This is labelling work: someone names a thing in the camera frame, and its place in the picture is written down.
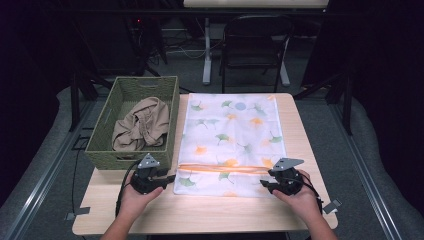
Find leaf print mesh laundry bag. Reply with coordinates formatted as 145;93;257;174
172;92;288;199

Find white desk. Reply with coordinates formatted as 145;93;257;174
182;0;330;88

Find person's right hand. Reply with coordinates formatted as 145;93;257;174
271;169;323;225

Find person's left hand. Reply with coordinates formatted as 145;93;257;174
118;183;165;219

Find black metal stand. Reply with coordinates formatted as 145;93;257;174
293;70;355;136
67;65;116;133

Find beige garment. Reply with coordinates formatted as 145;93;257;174
111;96;171;152

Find green woven basket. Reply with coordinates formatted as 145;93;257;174
84;75;181;171

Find thin black floor cable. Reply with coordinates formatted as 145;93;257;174
71;149;82;214

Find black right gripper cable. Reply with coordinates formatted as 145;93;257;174
289;175;324;214

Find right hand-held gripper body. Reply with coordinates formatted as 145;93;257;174
268;157;305;196

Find grey tape piece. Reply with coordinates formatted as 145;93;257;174
64;206;92;222
322;198;343;215

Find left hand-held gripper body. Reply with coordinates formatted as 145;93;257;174
129;153;168;195

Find black folding chair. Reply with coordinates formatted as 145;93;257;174
219;13;296;95

